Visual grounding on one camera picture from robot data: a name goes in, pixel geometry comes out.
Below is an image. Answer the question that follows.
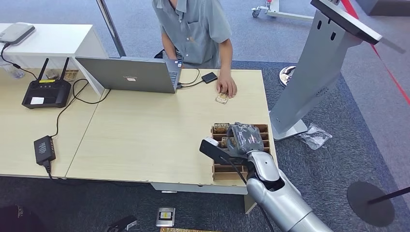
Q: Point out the red barrier belt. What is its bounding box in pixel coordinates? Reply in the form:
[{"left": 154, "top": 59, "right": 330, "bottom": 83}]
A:
[{"left": 339, "top": 0, "right": 410, "bottom": 106}]

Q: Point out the chrome stanchion base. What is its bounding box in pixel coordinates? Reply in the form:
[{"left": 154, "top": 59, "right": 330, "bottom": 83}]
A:
[{"left": 278, "top": 65, "right": 297, "bottom": 87}]

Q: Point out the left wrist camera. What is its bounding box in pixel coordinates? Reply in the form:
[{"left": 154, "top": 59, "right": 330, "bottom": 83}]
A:
[{"left": 105, "top": 215, "right": 138, "bottom": 232}]

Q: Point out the black bag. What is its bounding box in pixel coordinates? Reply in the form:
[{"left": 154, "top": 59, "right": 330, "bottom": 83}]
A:
[{"left": 0, "top": 204, "right": 45, "bottom": 232}]

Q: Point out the dark grey box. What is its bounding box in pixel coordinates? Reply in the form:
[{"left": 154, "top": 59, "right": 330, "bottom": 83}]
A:
[{"left": 354, "top": 0, "right": 410, "bottom": 16}]

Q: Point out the grey flat device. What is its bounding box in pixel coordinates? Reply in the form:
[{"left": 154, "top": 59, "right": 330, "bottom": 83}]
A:
[{"left": 0, "top": 22, "right": 35, "bottom": 46}]

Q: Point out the grey kiosk stand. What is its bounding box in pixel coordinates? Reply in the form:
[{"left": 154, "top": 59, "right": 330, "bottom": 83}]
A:
[{"left": 269, "top": 9, "right": 363, "bottom": 142}]

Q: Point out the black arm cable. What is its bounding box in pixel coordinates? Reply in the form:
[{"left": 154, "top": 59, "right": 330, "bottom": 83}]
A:
[{"left": 220, "top": 156, "right": 248, "bottom": 186}]

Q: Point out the white wheeled cart frame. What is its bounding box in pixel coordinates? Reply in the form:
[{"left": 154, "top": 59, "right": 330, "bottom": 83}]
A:
[{"left": 251, "top": 0, "right": 315, "bottom": 23}]

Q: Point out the long black power cable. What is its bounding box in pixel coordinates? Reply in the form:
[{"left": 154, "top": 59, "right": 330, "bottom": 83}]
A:
[{"left": 49, "top": 78, "right": 111, "bottom": 138}]

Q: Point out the black looped laptop cable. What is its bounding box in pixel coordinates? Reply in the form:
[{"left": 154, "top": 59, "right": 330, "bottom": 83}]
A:
[{"left": 177, "top": 68, "right": 201, "bottom": 87}]

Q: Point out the black power adapter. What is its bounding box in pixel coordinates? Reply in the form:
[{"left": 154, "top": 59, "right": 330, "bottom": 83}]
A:
[{"left": 33, "top": 135, "right": 57, "bottom": 166}]

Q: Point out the clear plastic wrapper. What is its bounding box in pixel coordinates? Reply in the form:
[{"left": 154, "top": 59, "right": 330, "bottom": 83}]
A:
[{"left": 0, "top": 60, "right": 26, "bottom": 80}]

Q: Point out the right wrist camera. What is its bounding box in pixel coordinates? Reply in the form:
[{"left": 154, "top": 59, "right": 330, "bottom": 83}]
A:
[{"left": 199, "top": 137, "right": 249, "bottom": 166}]

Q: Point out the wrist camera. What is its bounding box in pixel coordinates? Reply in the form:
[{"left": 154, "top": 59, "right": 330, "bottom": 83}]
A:
[
  {"left": 105, "top": 215, "right": 138, "bottom": 232},
  {"left": 199, "top": 137, "right": 249, "bottom": 166}
]

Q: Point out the black round stanchion base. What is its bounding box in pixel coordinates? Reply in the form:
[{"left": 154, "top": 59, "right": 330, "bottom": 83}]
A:
[{"left": 346, "top": 181, "right": 395, "bottom": 228}]

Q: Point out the grey desk frame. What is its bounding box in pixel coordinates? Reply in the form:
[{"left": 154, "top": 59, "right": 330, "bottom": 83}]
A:
[{"left": 150, "top": 182, "right": 258, "bottom": 215}]

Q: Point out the black stanchion pole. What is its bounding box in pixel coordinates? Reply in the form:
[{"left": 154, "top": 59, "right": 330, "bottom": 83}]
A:
[{"left": 367, "top": 186, "right": 410, "bottom": 204}]

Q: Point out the black cable with ferrite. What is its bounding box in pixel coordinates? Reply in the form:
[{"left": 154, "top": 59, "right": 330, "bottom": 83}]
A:
[{"left": 0, "top": 43, "right": 38, "bottom": 80}]

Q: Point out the grey device with yellow label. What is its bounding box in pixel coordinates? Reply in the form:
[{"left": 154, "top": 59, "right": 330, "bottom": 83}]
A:
[{"left": 155, "top": 207, "right": 176, "bottom": 228}]

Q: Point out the small grey lump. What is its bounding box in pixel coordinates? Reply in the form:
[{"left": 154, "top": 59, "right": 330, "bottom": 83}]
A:
[{"left": 44, "top": 69, "right": 60, "bottom": 81}]

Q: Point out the wooden card holder box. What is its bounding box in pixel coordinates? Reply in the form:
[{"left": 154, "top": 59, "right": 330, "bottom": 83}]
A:
[{"left": 210, "top": 123, "right": 272, "bottom": 181}]

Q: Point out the black router with antennas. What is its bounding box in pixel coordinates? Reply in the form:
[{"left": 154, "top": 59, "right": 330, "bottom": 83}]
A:
[{"left": 21, "top": 58, "right": 72, "bottom": 110}]

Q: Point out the slanted metal pole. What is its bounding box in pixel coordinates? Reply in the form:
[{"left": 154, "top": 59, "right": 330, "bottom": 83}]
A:
[{"left": 95, "top": 0, "right": 127, "bottom": 58}]

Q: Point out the white cabinet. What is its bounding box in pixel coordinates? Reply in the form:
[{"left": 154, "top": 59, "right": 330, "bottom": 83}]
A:
[{"left": 0, "top": 23, "right": 108, "bottom": 97}]

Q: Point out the black adapter mains cable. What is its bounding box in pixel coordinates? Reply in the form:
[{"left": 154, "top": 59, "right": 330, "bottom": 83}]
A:
[{"left": 42, "top": 160, "right": 57, "bottom": 182}]

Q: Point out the black device cable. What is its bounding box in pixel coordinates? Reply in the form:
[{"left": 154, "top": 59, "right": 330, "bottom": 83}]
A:
[{"left": 177, "top": 79, "right": 205, "bottom": 89}]

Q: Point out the person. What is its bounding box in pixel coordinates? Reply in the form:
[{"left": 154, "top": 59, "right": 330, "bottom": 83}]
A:
[{"left": 151, "top": 0, "right": 238, "bottom": 99}]

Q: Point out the crumpled clear plastic bag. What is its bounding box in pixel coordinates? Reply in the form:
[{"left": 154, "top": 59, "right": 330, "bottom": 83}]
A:
[{"left": 298, "top": 123, "right": 333, "bottom": 150}]

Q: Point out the black kiosk screen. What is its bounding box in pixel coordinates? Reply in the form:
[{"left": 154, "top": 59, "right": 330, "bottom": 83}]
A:
[{"left": 310, "top": 0, "right": 383, "bottom": 45}]

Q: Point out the gold patterned strip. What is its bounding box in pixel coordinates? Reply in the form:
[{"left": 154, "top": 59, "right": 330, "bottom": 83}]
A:
[{"left": 160, "top": 227, "right": 221, "bottom": 232}]

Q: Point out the grey laptop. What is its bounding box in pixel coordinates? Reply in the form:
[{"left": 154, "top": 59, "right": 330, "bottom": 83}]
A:
[{"left": 74, "top": 56, "right": 183, "bottom": 94}]

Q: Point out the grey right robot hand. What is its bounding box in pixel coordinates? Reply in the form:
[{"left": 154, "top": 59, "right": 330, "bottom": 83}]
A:
[{"left": 226, "top": 122, "right": 265, "bottom": 155}]

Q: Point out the small black flat device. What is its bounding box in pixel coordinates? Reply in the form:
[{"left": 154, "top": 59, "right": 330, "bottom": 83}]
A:
[{"left": 201, "top": 72, "right": 218, "bottom": 85}]

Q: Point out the person's left hand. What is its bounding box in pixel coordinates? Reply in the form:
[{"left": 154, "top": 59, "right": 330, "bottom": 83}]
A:
[{"left": 216, "top": 74, "right": 238, "bottom": 99}]

